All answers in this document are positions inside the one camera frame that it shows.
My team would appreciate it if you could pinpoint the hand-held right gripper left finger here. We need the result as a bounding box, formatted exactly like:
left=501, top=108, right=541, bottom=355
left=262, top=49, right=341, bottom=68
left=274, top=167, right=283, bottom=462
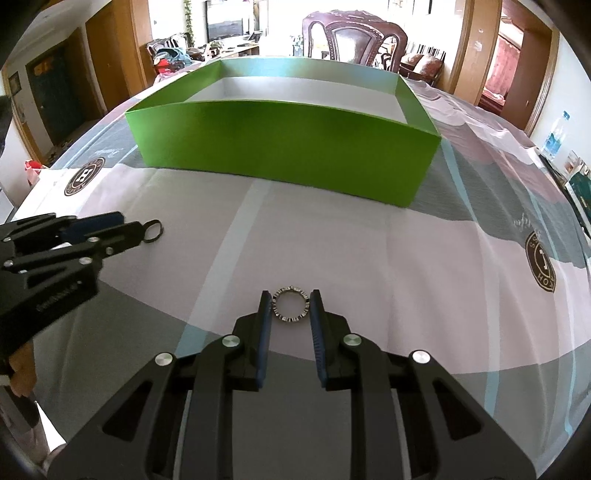
left=46, top=290, right=272, bottom=480

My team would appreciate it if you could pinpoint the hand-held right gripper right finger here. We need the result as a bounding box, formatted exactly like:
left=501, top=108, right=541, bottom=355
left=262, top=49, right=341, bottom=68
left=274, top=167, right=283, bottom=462
left=308, top=289, right=555, bottom=480

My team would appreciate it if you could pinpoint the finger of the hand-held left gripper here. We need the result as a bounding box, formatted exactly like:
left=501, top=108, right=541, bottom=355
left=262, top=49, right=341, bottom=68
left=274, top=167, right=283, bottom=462
left=0, top=220, right=151, bottom=277
left=0, top=211, right=126, bottom=254

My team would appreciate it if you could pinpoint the silver gem ring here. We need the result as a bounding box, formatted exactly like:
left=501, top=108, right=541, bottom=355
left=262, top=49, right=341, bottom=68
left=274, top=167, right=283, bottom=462
left=272, top=285, right=307, bottom=324

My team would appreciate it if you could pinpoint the green cardboard box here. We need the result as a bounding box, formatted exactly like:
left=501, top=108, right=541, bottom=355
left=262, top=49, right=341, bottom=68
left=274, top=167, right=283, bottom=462
left=126, top=56, right=441, bottom=208

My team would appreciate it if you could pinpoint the person's left forearm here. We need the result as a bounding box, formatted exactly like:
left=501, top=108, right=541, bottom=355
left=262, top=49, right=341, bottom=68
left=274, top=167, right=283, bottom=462
left=0, top=388, right=52, bottom=467

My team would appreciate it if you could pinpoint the person's left hand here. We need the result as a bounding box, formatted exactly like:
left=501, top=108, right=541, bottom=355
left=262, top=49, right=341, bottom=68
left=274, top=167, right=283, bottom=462
left=0, top=344, right=38, bottom=398

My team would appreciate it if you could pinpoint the printed pink grey tablecloth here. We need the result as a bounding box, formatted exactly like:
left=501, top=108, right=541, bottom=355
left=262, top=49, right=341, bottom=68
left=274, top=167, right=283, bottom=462
left=0, top=55, right=591, bottom=480

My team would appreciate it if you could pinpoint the red bag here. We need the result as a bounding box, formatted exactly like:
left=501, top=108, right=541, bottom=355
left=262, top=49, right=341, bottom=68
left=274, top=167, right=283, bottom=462
left=25, top=159, right=47, bottom=188

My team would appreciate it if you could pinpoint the pile of clothes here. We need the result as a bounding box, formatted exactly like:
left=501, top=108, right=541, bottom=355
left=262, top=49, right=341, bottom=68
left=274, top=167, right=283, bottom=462
left=148, top=39, right=204, bottom=75

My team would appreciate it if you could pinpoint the wooden television cabinet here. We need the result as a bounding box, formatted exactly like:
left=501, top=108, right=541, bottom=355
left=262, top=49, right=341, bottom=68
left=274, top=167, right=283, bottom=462
left=203, top=41, right=259, bottom=58

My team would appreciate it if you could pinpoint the television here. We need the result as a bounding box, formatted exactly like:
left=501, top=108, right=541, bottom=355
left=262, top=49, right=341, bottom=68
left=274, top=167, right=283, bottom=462
left=205, top=0, right=245, bottom=44

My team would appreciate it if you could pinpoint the wooden armchair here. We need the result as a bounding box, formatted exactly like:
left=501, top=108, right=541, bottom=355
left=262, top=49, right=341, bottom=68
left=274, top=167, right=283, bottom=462
left=399, top=41, right=446, bottom=86

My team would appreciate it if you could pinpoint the carved wooden chair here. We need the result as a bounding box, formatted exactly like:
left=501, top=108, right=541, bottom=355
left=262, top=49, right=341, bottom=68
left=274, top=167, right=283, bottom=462
left=302, top=10, right=409, bottom=72

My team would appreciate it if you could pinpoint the teal box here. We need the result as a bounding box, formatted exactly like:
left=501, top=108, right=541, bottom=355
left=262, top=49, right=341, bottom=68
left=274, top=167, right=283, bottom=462
left=568, top=171, right=591, bottom=217

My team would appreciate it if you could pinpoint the clear water bottle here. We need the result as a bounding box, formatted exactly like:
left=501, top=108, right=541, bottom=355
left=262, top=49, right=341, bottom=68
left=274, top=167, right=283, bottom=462
left=541, top=111, right=570, bottom=160

